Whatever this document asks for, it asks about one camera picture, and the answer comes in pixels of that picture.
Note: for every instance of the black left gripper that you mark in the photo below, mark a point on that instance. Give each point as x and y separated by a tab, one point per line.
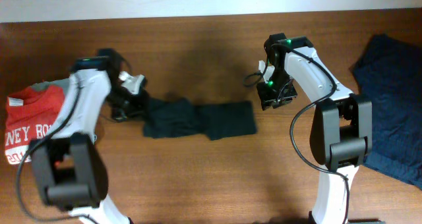
121	116

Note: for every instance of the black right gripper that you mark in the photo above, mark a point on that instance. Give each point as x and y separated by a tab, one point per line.
268	99

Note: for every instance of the black t-shirt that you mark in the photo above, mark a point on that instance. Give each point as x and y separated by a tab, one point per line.
175	119

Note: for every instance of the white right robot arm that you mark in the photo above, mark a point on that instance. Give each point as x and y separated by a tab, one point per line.
341	130

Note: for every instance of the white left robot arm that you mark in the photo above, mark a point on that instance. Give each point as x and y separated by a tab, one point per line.
69	172

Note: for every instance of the grey folded t-shirt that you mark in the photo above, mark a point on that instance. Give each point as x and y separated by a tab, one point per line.
62	83

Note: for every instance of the red printed t-shirt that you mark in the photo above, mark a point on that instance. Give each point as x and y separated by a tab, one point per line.
30	114

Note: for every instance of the navy blue t-shirt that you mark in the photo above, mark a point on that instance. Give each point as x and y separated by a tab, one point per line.
389	74

